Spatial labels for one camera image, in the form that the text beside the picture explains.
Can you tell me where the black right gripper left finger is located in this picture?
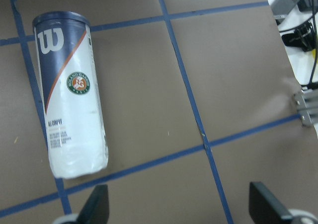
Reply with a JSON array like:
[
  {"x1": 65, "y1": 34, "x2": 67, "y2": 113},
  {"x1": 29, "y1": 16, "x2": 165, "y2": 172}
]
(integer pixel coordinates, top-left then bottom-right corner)
[{"x1": 54, "y1": 184, "x2": 110, "y2": 224}]

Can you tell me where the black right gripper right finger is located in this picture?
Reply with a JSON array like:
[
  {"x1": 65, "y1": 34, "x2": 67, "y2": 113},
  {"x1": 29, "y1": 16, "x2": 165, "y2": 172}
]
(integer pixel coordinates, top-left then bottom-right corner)
[{"x1": 248, "y1": 181, "x2": 318, "y2": 224}]

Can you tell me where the Wilson tennis ball can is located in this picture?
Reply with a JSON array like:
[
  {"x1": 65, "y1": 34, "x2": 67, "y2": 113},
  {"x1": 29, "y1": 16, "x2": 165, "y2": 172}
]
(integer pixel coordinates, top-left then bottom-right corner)
[{"x1": 32, "y1": 11, "x2": 108, "y2": 179}]

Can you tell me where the aluminium frame post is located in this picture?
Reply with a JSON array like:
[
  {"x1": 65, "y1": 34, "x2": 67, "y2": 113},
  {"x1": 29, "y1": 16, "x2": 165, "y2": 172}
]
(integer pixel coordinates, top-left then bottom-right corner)
[{"x1": 293, "y1": 89, "x2": 318, "y2": 127}]

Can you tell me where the grey adapter with cables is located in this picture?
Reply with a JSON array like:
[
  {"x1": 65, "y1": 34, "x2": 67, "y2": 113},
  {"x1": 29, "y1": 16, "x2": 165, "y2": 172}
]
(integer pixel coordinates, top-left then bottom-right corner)
[{"x1": 270, "y1": 0, "x2": 299, "y2": 17}]

